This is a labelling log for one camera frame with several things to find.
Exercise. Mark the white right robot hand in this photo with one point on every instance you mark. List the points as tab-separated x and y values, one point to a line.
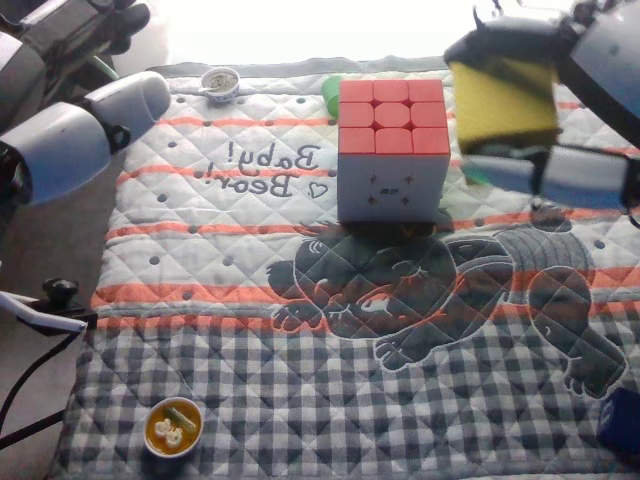
610	60

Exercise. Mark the yellow block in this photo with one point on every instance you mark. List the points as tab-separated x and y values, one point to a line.
505	105

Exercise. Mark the red and white puzzle cube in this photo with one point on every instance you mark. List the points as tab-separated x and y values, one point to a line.
390	165

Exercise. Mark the green cylinder block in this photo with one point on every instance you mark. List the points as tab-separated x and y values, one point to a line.
330	97

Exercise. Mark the blue box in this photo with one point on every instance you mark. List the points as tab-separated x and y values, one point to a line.
622	425

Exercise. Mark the grey quilt with printed bear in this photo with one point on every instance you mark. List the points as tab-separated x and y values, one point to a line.
300	400

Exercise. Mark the toy bowl of yellow soup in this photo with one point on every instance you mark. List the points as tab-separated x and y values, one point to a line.
172	430

